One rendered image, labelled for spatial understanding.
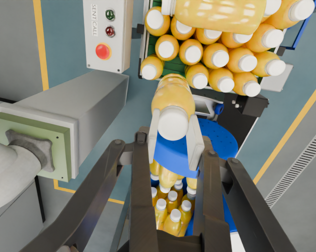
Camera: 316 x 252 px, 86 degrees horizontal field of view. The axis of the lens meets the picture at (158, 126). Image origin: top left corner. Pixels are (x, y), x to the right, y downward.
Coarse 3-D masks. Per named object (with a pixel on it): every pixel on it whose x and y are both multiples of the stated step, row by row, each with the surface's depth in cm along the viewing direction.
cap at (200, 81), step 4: (196, 76) 45; (200, 76) 45; (204, 76) 45; (196, 80) 46; (200, 80) 46; (204, 80) 46; (196, 84) 46; (200, 84) 46; (204, 84) 46; (200, 88) 47
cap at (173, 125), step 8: (168, 112) 20; (176, 112) 20; (160, 120) 20; (168, 120) 20; (176, 120) 20; (184, 120) 20; (160, 128) 21; (168, 128) 21; (176, 128) 21; (184, 128) 21; (168, 136) 21; (176, 136) 21
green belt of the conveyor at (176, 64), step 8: (160, 0) 55; (168, 32) 59; (152, 40) 60; (152, 48) 62; (176, 56) 62; (168, 64) 64; (176, 64) 64; (184, 64) 68; (168, 72) 65; (176, 72) 65
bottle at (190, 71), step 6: (186, 66) 58; (192, 66) 51; (198, 66) 49; (204, 66) 51; (186, 72) 52; (192, 72) 49; (198, 72) 48; (204, 72) 48; (186, 78) 52; (192, 78) 48; (192, 84) 50
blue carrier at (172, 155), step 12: (204, 120) 63; (204, 132) 55; (216, 132) 56; (228, 132) 57; (156, 144) 47; (168, 144) 46; (180, 144) 47; (216, 144) 49; (228, 144) 50; (156, 156) 48; (168, 156) 45; (180, 156) 43; (228, 156) 45; (168, 168) 46; (180, 168) 44; (156, 180) 81; (192, 216) 83; (192, 228) 82
